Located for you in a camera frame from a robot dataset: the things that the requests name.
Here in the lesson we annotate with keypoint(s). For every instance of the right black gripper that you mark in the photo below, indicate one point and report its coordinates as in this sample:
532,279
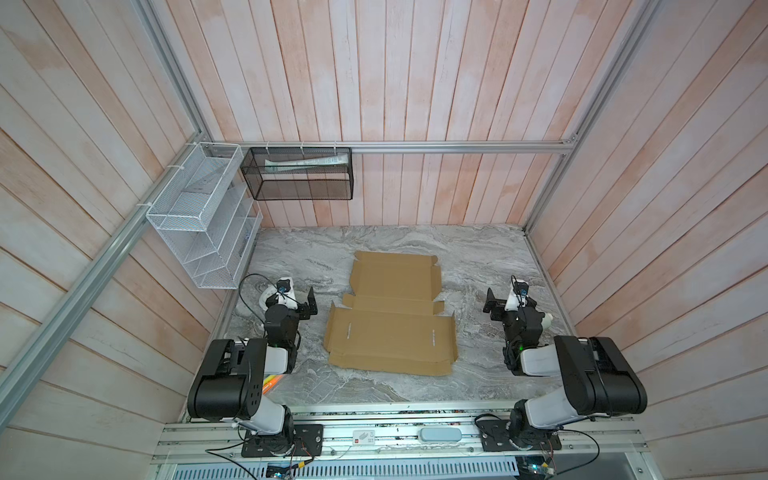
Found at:
501,309

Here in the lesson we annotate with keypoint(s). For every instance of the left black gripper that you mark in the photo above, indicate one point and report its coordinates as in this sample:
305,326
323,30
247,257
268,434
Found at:
298,306

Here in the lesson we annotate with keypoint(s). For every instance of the brown cardboard box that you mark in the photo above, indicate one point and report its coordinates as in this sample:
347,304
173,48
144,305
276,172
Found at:
392,320

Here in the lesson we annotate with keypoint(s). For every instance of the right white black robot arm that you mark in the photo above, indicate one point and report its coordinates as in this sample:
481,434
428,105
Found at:
596,378

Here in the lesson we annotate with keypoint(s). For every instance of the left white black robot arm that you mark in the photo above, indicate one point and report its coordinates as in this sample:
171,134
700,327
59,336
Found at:
229,382

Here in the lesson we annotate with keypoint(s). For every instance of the small white label box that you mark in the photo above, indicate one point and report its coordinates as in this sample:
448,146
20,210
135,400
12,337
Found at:
365,437

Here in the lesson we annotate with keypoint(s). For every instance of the paper sheet in black basket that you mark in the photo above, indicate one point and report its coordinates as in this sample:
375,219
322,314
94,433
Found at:
289,165

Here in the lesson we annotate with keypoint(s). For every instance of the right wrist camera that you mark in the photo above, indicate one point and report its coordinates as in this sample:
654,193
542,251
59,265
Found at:
518,294

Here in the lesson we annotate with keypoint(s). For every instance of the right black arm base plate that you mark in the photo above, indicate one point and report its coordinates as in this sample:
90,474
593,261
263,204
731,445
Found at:
500,435

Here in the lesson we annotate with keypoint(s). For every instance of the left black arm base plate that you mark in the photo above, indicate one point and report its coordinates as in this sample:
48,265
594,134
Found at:
302,440

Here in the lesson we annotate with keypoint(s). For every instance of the aluminium mounting rail frame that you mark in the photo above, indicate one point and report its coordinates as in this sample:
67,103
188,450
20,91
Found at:
603,448

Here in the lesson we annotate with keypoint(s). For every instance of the white wire mesh shelf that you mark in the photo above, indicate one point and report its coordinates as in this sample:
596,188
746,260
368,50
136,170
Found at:
206,216

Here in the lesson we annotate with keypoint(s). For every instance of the black wire mesh basket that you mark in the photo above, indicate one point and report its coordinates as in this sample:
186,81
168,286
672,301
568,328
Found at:
335,183

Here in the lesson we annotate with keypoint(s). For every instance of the grey oval device on rail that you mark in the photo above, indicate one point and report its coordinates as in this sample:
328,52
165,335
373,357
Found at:
440,434

